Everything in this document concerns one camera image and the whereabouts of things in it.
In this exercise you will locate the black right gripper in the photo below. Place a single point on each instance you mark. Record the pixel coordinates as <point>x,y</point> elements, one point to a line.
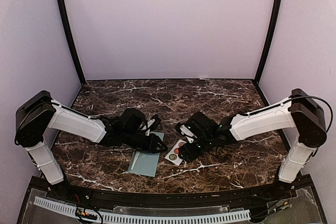
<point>188,154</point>

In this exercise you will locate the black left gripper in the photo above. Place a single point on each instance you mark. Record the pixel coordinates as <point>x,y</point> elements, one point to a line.
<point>151,146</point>

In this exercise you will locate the white sticker sheet with seals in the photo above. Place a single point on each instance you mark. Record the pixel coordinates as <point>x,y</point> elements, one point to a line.
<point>173,155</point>

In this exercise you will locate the blue-grey envelope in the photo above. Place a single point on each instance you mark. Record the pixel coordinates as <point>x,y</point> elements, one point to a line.
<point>146,164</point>

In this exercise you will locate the cream letter paper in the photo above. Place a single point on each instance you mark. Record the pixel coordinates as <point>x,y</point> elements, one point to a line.
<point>135,158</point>

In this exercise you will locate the white-sleeved right robot arm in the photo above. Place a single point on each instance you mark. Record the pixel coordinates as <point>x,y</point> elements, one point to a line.
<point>300,112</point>

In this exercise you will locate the white-sleeved robot arm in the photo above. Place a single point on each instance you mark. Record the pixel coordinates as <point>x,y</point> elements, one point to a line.
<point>300,112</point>
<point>40,113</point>

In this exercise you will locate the white-sleeved left robot arm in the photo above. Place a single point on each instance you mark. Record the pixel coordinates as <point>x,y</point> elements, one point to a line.
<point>40,113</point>

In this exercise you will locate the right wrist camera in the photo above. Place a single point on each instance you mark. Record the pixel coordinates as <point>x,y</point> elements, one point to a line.
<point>197,126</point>

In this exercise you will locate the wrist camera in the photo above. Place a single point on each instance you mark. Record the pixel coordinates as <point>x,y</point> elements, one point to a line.
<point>197,126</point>
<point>131,119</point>

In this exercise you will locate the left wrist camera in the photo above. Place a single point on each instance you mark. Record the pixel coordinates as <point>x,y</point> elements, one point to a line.
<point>131,119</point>

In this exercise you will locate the black front rail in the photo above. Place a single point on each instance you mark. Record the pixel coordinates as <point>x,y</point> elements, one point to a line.
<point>105,199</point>

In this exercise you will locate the white slotted cable duct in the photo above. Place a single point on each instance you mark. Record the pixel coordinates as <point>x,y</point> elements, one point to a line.
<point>122,214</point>

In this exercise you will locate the right black frame post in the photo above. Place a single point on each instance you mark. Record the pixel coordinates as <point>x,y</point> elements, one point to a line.
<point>268,41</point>

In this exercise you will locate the black frame post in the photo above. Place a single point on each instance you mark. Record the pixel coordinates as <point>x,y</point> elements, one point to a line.
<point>70,41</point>
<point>268,41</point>

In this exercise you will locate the left black frame post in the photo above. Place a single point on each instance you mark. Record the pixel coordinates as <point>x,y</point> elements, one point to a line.
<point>70,41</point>

